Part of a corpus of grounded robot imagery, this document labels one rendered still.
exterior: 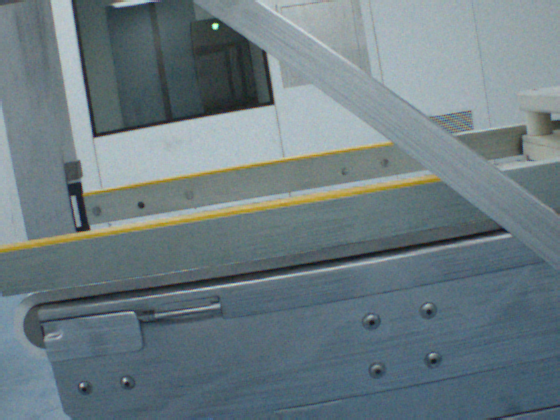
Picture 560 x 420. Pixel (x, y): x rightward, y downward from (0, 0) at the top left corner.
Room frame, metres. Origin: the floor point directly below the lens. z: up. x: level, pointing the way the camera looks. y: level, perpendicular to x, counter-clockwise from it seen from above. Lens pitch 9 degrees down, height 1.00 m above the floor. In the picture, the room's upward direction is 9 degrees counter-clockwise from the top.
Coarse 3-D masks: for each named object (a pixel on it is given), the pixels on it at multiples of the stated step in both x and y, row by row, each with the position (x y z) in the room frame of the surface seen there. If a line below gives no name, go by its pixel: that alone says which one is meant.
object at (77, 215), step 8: (72, 184) 0.76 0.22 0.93; (80, 184) 0.76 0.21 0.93; (72, 192) 0.76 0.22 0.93; (80, 192) 0.76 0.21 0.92; (72, 200) 0.75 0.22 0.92; (80, 200) 0.76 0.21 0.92; (72, 208) 0.76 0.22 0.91; (80, 208) 0.76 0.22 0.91; (80, 216) 0.76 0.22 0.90; (80, 224) 0.75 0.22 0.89; (88, 224) 0.76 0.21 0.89
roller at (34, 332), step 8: (88, 296) 0.56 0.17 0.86; (40, 304) 0.49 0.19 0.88; (48, 304) 0.49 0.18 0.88; (32, 312) 0.49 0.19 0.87; (24, 320) 0.49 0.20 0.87; (32, 320) 0.49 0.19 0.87; (24, 328) 0.49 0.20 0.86; (32, 328) 0.49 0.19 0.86; (40, 328) 0.49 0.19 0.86; (32, 336) 0.49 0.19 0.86; (40, 336) 0.49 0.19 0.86; (32, 344) 0.49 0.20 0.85; (40, 344) 0.49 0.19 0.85
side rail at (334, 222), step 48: (384, 192) 0.48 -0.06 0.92; (432, 192) 0.48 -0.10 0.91; (96, 240) 0.47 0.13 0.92; (144, 240) 0.47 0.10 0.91; (192, 240) 0.47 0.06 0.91; (240, 240) 0.47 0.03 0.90; (288, 240) 0.48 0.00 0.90; (336, 240) 0.48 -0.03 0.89; (0, 288) 0.47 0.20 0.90; (48, 288) 0.47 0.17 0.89
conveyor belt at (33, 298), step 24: (168, 216) 0.74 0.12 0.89; (384, 240) 0.49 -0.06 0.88; (408, 240) 0.49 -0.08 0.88; (432, 240) 0.49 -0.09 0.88; (240, 264) 0.49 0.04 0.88; (264, 264) 0.49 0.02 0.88; (288, 264) 0.49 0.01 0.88; (72, 288) 0.49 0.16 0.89; (96, 288) 0.49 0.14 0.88; (120, 288) 0.49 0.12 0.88; (24, 312) 0.49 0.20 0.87; (24, 336) 0.49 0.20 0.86
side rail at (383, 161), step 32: (512, 128) 0.75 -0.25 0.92; (320, 160) 0.75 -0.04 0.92; (352, 160) 0.75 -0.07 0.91; (384, 160) 0.75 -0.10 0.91; (128, 192) 0.75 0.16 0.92; (160, 192) 0.75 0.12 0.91; (192, 192) 0.75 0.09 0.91; (224, 192) 0.75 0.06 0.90; (256, 192) 0.75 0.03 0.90; (96, 224) 0.75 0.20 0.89
